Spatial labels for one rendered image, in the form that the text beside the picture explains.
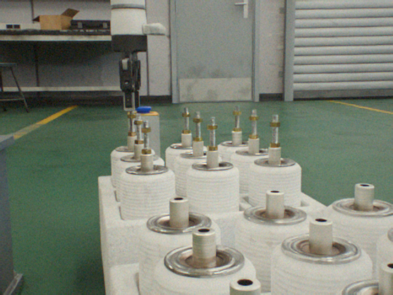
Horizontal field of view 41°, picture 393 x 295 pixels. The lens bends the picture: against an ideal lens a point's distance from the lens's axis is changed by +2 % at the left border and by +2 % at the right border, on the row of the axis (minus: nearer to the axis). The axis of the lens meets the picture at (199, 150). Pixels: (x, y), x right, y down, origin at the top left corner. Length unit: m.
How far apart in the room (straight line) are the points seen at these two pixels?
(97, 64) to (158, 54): 0.68
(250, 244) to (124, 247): 0.30
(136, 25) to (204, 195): 0.39
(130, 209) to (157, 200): 0.05
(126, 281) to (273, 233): 0.18
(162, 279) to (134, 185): 0.41
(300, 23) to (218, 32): 0.91
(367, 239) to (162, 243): 0.24
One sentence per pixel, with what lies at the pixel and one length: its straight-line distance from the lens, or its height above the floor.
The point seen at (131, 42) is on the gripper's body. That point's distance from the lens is 1.08.
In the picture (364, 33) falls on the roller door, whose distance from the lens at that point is 6.28.
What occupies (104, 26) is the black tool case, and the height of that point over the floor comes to 0.81.
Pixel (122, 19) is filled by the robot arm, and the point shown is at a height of 0.52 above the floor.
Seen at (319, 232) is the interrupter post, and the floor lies 0.27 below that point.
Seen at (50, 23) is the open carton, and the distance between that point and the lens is 5.51.
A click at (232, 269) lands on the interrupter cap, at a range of 0.47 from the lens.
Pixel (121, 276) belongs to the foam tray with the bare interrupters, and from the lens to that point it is 0.65.
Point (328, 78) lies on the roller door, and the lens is 6.14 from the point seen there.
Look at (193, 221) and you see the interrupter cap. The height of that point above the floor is 0.25.
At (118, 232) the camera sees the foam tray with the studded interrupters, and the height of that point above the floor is 0.17.
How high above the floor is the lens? 0.43
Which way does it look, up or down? 9 degrees down
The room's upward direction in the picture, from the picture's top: 1 degrees counter-clockwise
